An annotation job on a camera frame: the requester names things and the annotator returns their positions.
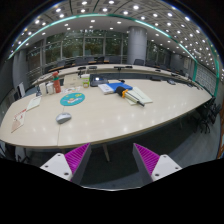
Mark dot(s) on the red and white leaflet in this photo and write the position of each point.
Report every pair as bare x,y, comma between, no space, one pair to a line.
19,120

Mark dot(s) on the grey conference microphone unit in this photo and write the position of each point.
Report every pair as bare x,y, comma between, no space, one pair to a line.
98,81

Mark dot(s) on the white lidded cup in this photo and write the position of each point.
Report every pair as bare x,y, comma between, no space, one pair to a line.
51,88

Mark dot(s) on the green printed paper cup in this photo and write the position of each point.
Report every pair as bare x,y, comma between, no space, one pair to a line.
85,81

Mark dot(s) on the ceiling lights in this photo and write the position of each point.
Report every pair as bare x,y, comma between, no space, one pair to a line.
110,10

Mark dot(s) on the silver computer mouse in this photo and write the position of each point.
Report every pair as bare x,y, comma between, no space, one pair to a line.
63,117

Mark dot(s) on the round teal cartoon mouse pad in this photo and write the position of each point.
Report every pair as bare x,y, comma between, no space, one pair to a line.
72,99

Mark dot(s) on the blue and white book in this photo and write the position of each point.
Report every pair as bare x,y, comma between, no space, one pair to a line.
115,86

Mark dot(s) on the stack of white cups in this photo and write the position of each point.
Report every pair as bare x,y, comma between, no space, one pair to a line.
48,88

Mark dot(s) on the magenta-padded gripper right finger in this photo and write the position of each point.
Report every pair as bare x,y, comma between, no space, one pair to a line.
148,158

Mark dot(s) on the dark office chairs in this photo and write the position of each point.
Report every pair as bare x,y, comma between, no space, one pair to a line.
206,115

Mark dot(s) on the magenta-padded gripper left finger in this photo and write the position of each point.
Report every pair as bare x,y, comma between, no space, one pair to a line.
77,156

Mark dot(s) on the white paper pad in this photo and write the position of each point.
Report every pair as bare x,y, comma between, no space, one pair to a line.
141,95

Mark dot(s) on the white cardboard organizer box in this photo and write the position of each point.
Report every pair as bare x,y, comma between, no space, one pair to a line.
71,80

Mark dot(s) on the black microphone with yellow band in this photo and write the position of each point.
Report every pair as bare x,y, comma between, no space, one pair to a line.
121,91

